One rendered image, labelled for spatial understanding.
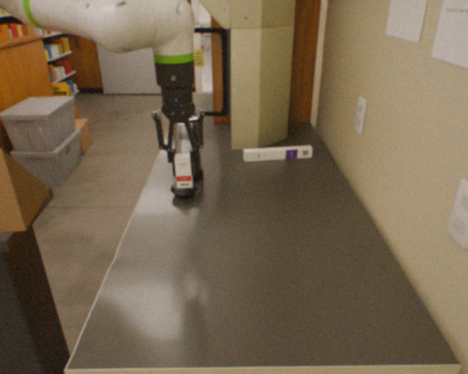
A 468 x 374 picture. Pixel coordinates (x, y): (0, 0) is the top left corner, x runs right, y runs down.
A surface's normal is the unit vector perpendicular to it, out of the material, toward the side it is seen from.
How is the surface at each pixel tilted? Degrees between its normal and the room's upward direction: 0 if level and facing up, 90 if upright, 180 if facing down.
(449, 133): 90
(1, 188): 90
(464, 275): 90
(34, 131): 95
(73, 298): 0
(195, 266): 1
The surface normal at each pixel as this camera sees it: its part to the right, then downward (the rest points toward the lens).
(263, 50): 0.72, 0.32
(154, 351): 0.00, -0.89
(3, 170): 0.14, 0.45
